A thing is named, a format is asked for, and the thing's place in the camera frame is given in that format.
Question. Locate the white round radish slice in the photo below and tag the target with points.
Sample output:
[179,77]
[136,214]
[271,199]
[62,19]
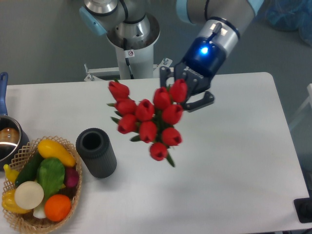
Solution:
[29,195]

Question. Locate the orange fruit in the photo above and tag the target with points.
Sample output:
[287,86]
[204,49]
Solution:
[57,207]

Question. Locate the yellow bell pepper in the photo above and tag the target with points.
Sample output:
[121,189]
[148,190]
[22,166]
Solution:
[9,204]

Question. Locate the blue handled saucepan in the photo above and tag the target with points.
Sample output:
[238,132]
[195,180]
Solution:
[12,136]

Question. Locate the green lettuce leaf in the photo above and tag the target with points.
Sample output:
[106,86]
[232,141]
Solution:
[50,176]

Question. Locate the yellow squash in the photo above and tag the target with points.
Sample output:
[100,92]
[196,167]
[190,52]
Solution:
[48,148]

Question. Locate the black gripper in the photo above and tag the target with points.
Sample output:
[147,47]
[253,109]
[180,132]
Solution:
[197,67]

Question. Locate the black device at table edge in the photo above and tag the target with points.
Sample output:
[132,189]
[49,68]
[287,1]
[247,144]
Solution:
[303,207]

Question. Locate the purple red onion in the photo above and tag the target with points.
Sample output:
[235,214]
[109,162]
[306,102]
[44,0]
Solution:
[71,177]

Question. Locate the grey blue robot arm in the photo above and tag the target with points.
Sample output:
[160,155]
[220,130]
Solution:
[224,22]

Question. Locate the dark grey ribbed vase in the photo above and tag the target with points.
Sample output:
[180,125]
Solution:
[95,149]

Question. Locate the white green leek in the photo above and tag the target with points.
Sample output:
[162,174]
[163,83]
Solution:
[39,212]

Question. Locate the dark green cucumber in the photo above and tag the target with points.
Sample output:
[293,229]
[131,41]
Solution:
[29,171]

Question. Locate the red tulip bouquet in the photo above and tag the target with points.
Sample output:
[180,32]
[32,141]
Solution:
[154,121]

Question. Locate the yellow banana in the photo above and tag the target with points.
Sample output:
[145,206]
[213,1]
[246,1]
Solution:
[10,174]

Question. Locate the woven wicker basket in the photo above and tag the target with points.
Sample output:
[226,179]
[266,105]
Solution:
[27,223]

